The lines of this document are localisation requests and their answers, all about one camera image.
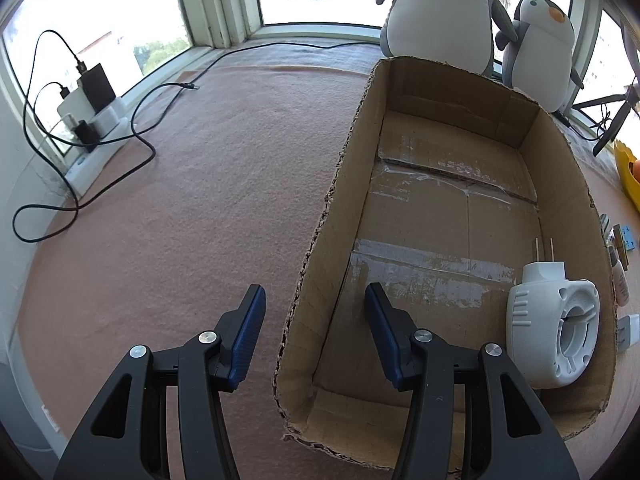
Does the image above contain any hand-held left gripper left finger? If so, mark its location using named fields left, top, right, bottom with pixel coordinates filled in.
left=52, top=284, right=267, bottom=480

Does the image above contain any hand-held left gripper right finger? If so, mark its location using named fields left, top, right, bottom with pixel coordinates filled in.
left=364, top=282, right=581, bottom=480

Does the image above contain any cardboard box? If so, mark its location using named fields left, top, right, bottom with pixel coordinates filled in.
left=272, top=56, right=617, bottom=466

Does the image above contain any white cosmetic tube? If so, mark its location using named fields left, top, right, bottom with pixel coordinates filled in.
left=607, top=245, right=632, bottom=306

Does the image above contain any white power adapter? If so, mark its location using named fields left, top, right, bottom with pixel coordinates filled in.
left=616, top=314, right=640, bottom=353

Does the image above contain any pink felt mat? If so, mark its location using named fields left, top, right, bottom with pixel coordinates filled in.
left=10, top=42, right=640, bottom=480

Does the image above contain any white plug-in vaporizer device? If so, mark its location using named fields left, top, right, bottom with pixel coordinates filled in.
left=506, top=237, right=600, bottom=390

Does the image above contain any white power strip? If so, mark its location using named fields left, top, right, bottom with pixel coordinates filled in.
left=62, top=97, right=132, bottom=196

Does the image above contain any black charger plug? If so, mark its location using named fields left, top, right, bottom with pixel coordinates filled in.
left=72, top=120, right=101, bottom=153

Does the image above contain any small blue plastic part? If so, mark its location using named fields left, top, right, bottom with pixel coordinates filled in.
left=614, top=223, right=637, bottom=253

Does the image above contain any white power bank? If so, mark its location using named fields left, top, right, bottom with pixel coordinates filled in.
left=56, top=91, right=96, bottom=131

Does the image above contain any black power bank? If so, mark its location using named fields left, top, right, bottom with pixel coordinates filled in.
left=76, top=63, right=117, bottom=112

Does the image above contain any black tripod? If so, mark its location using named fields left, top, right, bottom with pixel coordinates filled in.
left=572, top=77, right=640, bottom=156

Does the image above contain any small penguin plush toy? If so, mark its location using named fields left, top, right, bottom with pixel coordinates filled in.
left=495, top=0, right=585, bottom=113

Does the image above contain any large penguin plush toy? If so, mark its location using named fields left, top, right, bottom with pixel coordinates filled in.
left=374, top=0, right=519, bottom=77

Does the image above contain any looped black cable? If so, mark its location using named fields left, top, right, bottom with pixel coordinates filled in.
left=12, top=82, right=198, bottom=243

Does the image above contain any long black cable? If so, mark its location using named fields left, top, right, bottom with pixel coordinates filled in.
left=187, top=39, right=382, bottom=92

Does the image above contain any white window frame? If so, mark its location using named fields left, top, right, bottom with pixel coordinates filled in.
left=0, top=0, right=640, bottom=171

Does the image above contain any black power bank cable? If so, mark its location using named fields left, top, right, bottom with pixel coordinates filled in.
left=22, top=30, right=88, bottom=196

